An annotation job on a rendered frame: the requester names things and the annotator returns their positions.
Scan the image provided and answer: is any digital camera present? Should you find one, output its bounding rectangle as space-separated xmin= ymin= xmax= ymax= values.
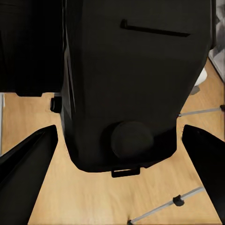
xmin=0 ymin=0 xmax=217 ymax=178

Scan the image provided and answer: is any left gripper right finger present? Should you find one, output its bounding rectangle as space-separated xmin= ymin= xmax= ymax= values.
xmin=182 ymin=125 xmax=225 ymax=225

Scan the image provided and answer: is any camera tripod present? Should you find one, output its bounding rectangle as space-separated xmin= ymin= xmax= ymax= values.
xmin=127 ymin=105 xmax=225 ymax=225

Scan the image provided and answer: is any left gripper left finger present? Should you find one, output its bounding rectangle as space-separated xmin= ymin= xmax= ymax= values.
xmin=0 ymin=125 xmax=58 ymax=225

